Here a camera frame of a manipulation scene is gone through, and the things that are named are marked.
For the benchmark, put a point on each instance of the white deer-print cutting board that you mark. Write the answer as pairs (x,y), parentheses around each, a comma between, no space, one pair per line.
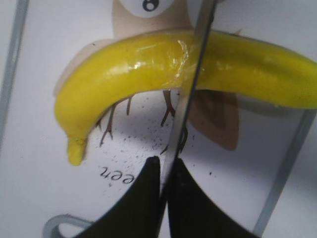
(38,183)

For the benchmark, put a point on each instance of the white-handled kitchen knife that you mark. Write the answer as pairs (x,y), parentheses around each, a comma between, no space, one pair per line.
(190,75)

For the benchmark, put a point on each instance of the yellow plastic banana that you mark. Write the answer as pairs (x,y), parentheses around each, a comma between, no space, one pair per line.
(157,61)

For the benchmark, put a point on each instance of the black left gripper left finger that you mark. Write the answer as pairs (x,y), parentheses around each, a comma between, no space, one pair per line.
(136,214)

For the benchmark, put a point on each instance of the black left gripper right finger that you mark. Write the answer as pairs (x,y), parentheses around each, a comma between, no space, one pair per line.
(192,214)

